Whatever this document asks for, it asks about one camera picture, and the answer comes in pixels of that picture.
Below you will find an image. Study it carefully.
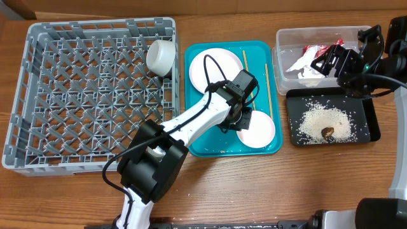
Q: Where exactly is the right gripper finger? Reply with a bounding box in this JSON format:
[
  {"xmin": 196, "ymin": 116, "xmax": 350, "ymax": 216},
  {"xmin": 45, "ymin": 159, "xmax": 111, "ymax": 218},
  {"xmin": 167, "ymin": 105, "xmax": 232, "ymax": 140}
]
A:
[
  {"xmin": 311, "ymin": 60, "xmax": 331, "ymax": 78},
  {"xmin": 314, "ymin": 46, "xmax": 338, "ymax": 64}
]

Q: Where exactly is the white red wrapper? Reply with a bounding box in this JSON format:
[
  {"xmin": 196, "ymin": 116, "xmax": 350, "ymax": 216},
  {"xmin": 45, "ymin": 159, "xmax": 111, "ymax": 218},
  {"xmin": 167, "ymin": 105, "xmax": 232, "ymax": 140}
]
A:
[{"xmin": 286, "ymin": 45, "xmax": 329, "ymax": 87}]

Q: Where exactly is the small white pink plate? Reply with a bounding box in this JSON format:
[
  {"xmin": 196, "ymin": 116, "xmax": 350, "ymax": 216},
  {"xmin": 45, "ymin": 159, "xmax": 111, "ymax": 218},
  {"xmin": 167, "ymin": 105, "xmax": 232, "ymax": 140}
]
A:
[{"xmin": 237, "ymin": 111, "xmax": 276, "ymax": 148}]

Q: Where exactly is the white rice pile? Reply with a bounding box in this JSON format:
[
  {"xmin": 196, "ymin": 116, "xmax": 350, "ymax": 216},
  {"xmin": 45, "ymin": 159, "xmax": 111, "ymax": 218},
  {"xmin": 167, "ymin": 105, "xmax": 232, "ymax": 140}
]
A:
[{"xmin": 292, "ymin": 101, "xmax": 371, "ymax": 146}]

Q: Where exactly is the large white plate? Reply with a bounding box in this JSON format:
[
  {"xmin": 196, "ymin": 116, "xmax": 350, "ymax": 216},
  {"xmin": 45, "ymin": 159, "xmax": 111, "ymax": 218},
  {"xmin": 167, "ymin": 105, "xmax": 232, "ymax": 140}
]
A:
[{"xmin": 189, "ymin": 48, "xmax": 243, "ymax": 94}]

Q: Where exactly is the wooden chopstick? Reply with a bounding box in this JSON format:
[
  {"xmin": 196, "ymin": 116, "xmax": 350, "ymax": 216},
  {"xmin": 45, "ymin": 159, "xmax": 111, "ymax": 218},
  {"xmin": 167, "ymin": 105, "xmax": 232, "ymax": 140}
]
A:
[
  {"xmin": 242, "ymin": 50, "xmax": 256, "ymax": 111},
  {"xmin": 265, "ymin": 63, "xmax": 273, "ymax": 119}
]

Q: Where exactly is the grey bowl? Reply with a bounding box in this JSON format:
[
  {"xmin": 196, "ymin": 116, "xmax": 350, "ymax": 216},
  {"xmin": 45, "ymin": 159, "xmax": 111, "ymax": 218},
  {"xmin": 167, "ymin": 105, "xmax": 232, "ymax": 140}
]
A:
[{"xmin": 146, "ymin": 39, "xmax": 176, "ymax": 76}]

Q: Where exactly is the white cup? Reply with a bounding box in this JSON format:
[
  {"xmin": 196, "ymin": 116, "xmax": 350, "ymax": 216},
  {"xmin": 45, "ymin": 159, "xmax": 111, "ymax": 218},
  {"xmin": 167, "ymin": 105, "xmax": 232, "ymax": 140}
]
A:
[{"xmin": 148, "ymin": 147, "xmax": 166, "ymax": 158}]

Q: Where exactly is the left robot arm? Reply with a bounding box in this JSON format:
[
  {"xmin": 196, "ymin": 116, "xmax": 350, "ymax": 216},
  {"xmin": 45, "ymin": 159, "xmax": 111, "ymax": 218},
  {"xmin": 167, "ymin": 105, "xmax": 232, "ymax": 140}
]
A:
[{"xmin": 113, "ymin": 70, "xmax": 259, "ymax": 228}]

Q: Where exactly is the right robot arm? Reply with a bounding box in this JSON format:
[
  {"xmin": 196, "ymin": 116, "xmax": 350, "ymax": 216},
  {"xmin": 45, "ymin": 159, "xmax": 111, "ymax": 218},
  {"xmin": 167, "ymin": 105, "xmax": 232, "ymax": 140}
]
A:
[{"xmin": 306, "ymin": 16, "xmax": 406, "ymax": 228}]

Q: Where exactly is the clear plastic bin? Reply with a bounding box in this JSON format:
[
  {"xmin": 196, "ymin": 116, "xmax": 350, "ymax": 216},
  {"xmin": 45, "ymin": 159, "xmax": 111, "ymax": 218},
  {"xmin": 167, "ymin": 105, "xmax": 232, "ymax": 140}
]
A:
[{"xmin": 272, "ymin": 25, "xmax": 370, "ymax": 95}]

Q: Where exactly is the black tray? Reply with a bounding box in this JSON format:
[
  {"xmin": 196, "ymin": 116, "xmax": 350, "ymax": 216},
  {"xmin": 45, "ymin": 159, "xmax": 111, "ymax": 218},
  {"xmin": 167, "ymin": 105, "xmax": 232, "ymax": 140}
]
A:
[{"xmin": 286, "ymin": 87, "xmax": 381, "ymax": 146}]

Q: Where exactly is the teal serving tray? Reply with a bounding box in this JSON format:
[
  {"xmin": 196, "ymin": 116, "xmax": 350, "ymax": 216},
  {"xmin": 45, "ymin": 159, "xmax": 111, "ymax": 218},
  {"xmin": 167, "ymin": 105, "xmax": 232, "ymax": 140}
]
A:
[{"xmin": 184, "ymin": 40, "xmax": 283, "ymax": 157}]

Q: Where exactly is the grey plastic dish rack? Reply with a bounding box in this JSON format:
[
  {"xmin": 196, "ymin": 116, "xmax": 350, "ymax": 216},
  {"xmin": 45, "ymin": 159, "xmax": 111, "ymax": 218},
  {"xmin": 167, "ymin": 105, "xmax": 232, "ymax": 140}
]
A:
[{"xmin": 2, "ymin": 17, "xmax": 180, "ymax": 176}]

